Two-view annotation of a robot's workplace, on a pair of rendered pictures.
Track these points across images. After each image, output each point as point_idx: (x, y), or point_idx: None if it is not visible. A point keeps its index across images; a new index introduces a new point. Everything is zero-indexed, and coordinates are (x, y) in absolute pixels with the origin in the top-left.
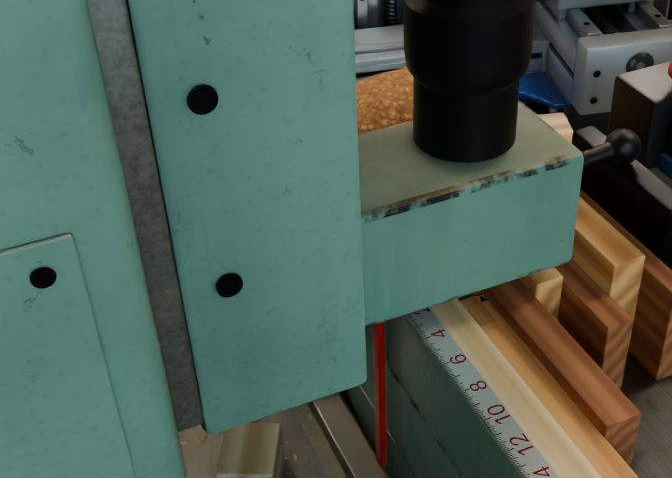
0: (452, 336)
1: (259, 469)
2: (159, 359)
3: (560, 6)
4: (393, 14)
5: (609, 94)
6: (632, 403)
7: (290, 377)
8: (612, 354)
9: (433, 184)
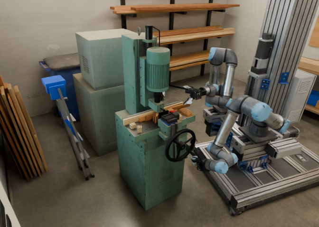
0: (151, 110)
1: None
2: (135, 94)
3: (243, 133)
4: (242, 125)
5: (233, 144)
6: (146, 116)
7: (142, 103)
8: (153, 118)
9: (152, 101)
